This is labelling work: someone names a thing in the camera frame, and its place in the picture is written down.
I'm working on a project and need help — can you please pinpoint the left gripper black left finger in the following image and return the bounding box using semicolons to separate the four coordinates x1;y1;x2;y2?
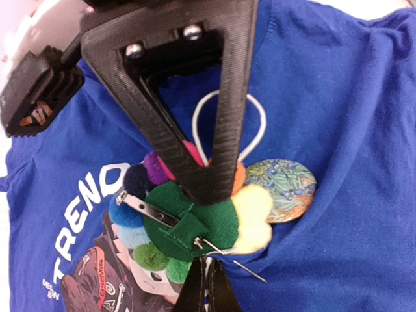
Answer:
172;257;206;312

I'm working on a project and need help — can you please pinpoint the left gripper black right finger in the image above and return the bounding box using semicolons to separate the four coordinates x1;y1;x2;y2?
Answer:
207;259;242;312

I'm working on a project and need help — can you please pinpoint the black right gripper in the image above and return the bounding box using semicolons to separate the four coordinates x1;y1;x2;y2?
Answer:
84;1;258;205

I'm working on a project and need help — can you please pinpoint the silver round brooch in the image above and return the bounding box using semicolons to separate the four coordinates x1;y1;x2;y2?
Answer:
246;158;317;224

